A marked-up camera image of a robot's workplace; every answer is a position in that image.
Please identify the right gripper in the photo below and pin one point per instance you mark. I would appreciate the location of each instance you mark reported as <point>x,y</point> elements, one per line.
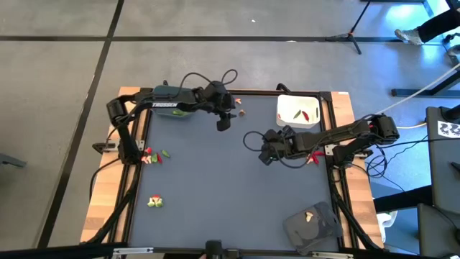
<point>280,142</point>

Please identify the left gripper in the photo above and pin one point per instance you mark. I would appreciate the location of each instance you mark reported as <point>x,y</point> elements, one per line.
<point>215,99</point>

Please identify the brown mushroom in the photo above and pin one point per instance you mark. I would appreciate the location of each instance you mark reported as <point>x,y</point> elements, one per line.
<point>242,112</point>

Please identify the white plastic basket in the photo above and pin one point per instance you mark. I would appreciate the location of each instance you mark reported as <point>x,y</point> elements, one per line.
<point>298,104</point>

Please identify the green chili pepper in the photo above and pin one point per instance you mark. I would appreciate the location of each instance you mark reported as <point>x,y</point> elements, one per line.
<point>297,114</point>
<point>165,153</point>

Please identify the white mushroom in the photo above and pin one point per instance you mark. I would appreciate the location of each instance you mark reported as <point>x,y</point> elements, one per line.
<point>308,216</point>

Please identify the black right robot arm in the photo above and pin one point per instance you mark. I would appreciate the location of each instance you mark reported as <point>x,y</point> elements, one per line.
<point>334,135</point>

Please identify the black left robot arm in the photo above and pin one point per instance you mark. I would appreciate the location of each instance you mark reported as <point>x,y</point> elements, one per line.
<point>163,105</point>

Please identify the silver mounting plate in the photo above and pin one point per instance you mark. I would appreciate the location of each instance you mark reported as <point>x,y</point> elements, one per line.
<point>140,145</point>
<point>327,148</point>

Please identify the teal plastic basket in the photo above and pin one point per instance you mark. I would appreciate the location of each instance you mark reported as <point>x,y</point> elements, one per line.
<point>161,114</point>

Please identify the dark grey plastic basket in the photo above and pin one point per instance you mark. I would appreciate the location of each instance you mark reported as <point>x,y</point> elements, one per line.
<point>320,234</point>

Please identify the red capped mushroom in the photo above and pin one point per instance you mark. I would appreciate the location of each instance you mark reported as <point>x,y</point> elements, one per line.
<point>156,197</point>

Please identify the black handheld device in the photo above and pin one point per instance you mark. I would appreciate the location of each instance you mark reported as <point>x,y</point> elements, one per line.
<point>214,248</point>

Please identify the black tripod stand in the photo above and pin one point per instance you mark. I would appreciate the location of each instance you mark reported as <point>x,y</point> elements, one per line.
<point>349,35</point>

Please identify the white plastic object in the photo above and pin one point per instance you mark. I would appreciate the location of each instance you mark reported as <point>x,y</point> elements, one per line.
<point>389,219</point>

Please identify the black desk beam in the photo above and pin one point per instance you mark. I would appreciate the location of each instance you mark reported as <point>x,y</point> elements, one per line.
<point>402,199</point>

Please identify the black desk leg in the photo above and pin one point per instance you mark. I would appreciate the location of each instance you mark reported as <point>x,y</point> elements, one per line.
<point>413,93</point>

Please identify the grey cabinet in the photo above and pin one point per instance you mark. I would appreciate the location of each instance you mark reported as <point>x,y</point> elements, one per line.
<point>443,162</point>

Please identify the white paper black print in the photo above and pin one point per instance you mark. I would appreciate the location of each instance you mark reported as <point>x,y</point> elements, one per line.
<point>449,128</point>

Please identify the grey box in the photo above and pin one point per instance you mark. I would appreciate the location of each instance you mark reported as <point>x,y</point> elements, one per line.
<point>435,234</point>

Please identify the grey floor object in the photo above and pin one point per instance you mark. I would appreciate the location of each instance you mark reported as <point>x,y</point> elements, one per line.
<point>10,160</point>

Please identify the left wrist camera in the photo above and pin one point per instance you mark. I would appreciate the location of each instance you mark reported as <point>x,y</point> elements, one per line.
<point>223,124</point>

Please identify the black aluminium table frame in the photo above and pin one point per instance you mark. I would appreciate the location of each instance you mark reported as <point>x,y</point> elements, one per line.
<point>258,91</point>

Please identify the black frame hook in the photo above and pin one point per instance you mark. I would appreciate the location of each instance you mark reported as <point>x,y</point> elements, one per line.
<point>284,87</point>
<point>165,82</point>

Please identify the silver metal bracket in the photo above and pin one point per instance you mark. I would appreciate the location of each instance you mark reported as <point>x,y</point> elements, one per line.
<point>332,255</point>
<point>133,250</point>

